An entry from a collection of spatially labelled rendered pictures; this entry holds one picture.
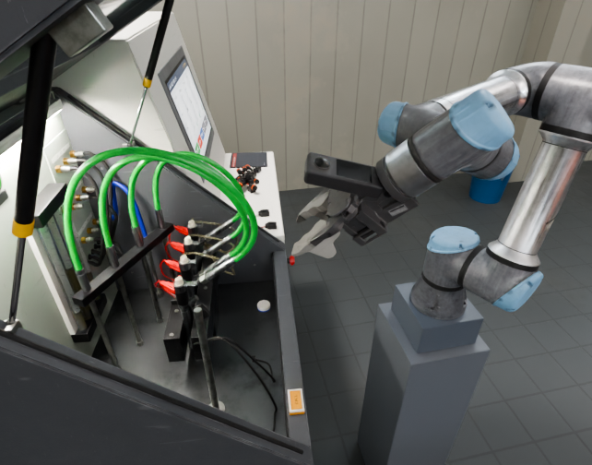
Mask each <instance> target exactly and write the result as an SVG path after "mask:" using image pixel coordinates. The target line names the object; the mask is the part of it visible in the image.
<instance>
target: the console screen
mask: <svg viewBox="0 0 592 465"><path fill-rule="evenodd" d="M157 74H158V77H159V79H160V83H161V85H162V87H163V89H164V91H165V94H166V96H167V99H168V101H169V103H170V106H171V107H172V111H173V113H174V115H175V118H176V120H177V123H178V125H179V127H180V129H181V131H182V133H183V136H184V139H185V142H186V144H187V146H188V148H189V150H190V151H192V152H195V153H198V154H201V155H204V156H206V157H208V158H209V156H210V151H211V147H212V142H213V137H214V130H213V127H212V125H211V123H210V120H209V118H208V115H207V111H206V108H205V105H204V103H203V101H202V98H201V96H200V93H199V90H198V88H197V85H196V83H195V79H194V76H193V74H192V71H191V69H190V66H189V64H188V62H187V59H186V56H185V54H184V49H183V47H182V45H181V46H180V47H179V48H178V49H177V51H176V52H175V53H174V54H173V55H172V57H171V58H170V59H169V60H168V61H167V63H166V64H165V65H164V66H163V67H162V69H161V70H160V71H159V72H158V73H157Z"/></svg>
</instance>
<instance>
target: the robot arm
mask: <svg viewBox="0 0 592 465"><path fill-rule="evenodd" d="M513 114H514V115H520V116H525V117H528V118H532V119H535V120H539V121H542V123H541V126H540V128H539V132H540V134H541V136H542V142H541V144H540V147H539V150H538V152H537V155H536V157H535V159H534V160H533V162H532V165H531V167H530V169H529V171H528V174H527V177H526V179H525V181H524V183H523V185H522V187H521V189H520V192H519V194H518V196H517V198H516V200H515V203H514V205H513V207H512V210H511V212H510V214H509V216H508V218H507V221H506V223H505V225H504V226H503V230H502V232H501V234H500V236H499V239H498V240H496V241H493V242H490V243H489V244H488V246H487V247H485V246H483V245H481V244H480V237H479V236H478V235H477V233H476V232H474V231H472V230H470V229H468V228H465V227H459V226H446V227H442V228H439V229H437V230H435V231H434V232H433V233H432V235H431V237H430V241H429V243H428V244H427V252H426V257H425V260H424V265H423V269H422V273H421V275H420V277H419V279H418V280H417V281H416V282H415V283H414V285H413V287H412V289H411V294H410V300H411V302H412V303H413V305H414V306H415V307H416V308H417V309H418V310H419V311H420V312H421V313H423V314H424V315H426V316H429V317H432V318H435V319H440V320H451V319H456V318H458V317H460V316H462V315H463V314H464V312H465V310H466V307H467V303H468V298H467V291H466V290H468V291H470V292H472V293H474V294H476V295H478V297H480V298H482V299H484V300H486V301H487V302H489V303H491V304H492V305H493V306H498V307H499V308H501V309H503V310H504V311H507V312H514V311H515V310H517V309H518V308H520V307H521V306H522V305H523V304H524V303H525V302H526V301H527V299H528V298H529V297H530V296H531V295H532V293H533V292H534V291H535V290H536V289H537V288H538V286H539V284H540V283H541V281H542V279H543V274H542V273H541V272H540V271H538V268H539V266H540V260H539V257H538V251H539V249H540V247H541V245H542V243H543V241H544V239H545V237H546V235H547V233H548V231H549V229H550V227H551V225H552V223H553V221H554V219H555V217H556V215H557V213H558V211H559V209H560V207H561V205H562V203H563V201H564V199H565V197H566V195H567V193H568V191H569V189H570V187H571V185H572V183H573V181H574V179H575V177H576V175H577V173H578V171H579V169H580V167H581V165H582V163H583V161H584V159H585V157H586V155H587V153H588V152H589V151H590V150H592V67H587V66H575V65H568V64H562V63H557V62H535V63H529V64H523V65H519V66H512V67H508V68H506V69H503V70H500V71H497V72H495V73H493V74H492V75H491V76H490V77H488V79H487V80H486V81H483V82H480V83H478V84H475V85H473V86H470V87H467V88H464V89H460V90H457V91H454V92H451V93H449V94H446V95H444V96H441V97H438V98H435V99H432V100H429V101H426V102H423V103H420V104H417V105H412V104H409V103H408V102H400V101H394V102H391V103H390V104H388V105H387V106H386V107H385V108H384V110H383V111H382V113H381V115H380V118H379V121H378V126H377V127H378V128H377V133H378V137H379V138H380V139H381V141H382V142H384V143H385V144H387V145H390V146H392V147H394V149H392V150H391V151H389V152H388V153H387V154H386V155H385V157H383V158H382V159H381V160H379V161H378V162H377V163H376V165H375V167H374V166H371V165H366V164H362V163H358V162H354V161H347V160H342V159H339V158H334V157H330V156H326V155H322V154H318V153H314V152H310V153H309V154H308V155H307V158H306V161H305V166H304V178H303V180H304V182H305V183H306V184H309V185H317V186H322V187H325V188H326V189H324V190H323V191H322V192H321V193H319V194H318V195H317V196H316V197H314V199H313V200H312V201H311V202H310V203H309V204H308V205H307V206H306V207H305V208H304V209H303V210H302V211H301V212H300V213H299V215H298V218H297V220H296V222H298V223H300V222H302V221H306V219H308V218H309V217H311V216H315V217H318V218H320V219H321V220H320V221H319V222H317V223H316V224H315V226H314V227H313V228H312V229H311V230H310V231H309V232H308V233H307V234H305V235H304V236H303V237H302V239H301V240H300V241H298V242H296V243H294V246H293V249H292V252H291V255H292V256H300V255H302V254H304V253H307V252H310V253H313V254H316V255H318V256H322V257H325V258H331V257H333V256H334V255H335V254H336V252H337V251H336V248H335V247H334V245H333V243H334V241H335V240H336V239H337V238H338V237H339V235H340V230H341V229H342V228H343V229H344V231H345V232H346V233H348V234H349V235H351V236H352V237H353V236H354V237H353V238H352V240H354V241H355V242H356V243H358V244H359V245H361V246H364V245H366V244H368V243H369V242H371V241H373V240H374V239H376V238H378V237H380V236H381V235H383V234H385V233H387V224H388V223H389V222H391V221H393V220H395V219H397V218H398V217H400V216H402V215H404V214H405V213H407V212H409V211H410V210H412V209H414V208H416V207H417V206H418V205H419V201H418V200H417V199H416V197H417V196H418V195H420V194H422V193H423V192H425V191H427V190H428V189H430V188H431V187H433V186H435V185H437V184H439V183H440V182H441V181H443V180H444V179H445V178H447V177H449V176H450V175H452V174H454V173H456V172H458V171H461V172H464V173H468V174H471V175H472V176H474V177H475V178H477V179H480V180H489V181H493V180H498V179H501V178H504V177H505V176H506V175H508V174H509V173H510V172H511V171H512V170H513V169H514V168H515V166H516V165H517V162H518V159H519V149H518V146H517V144H516V143H515V141H514V139H513V135H514V132H515V128H514V125H513V123H512V121H511V120H510V118H509V116H510V115H513ZM383 226H384V227H383ZM374 233H377V235H375V236H374V237H372V238H371V239H369V240H367V241H365V240H363V239H365V238H367V237H368V236H370V235H372V234H374Z"/></svg>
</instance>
